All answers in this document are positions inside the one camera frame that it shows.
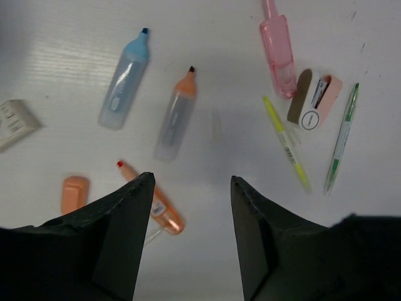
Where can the orange highlighter marker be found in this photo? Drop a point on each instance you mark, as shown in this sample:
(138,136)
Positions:
(176,118)

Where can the clear pen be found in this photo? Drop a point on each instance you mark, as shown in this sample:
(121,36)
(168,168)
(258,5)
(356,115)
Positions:
(216,125)

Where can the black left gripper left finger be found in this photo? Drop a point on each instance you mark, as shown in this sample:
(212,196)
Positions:
(93,253)

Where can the yellow thin pen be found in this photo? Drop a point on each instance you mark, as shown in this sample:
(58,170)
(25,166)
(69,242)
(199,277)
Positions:
(288,145)

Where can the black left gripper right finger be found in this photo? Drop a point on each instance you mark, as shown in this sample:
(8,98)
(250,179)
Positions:
(283,256)

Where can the orange utility cutter pen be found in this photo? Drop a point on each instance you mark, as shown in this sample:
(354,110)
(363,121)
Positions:
(162,210)

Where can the blue highlighter marker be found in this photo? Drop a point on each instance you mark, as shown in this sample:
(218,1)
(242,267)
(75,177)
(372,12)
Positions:
(125,82)

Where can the white eraser box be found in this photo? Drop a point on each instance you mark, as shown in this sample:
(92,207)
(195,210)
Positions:
(17,122)

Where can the orange marker cap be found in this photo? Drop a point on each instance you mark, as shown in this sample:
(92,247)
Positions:
(74,194)

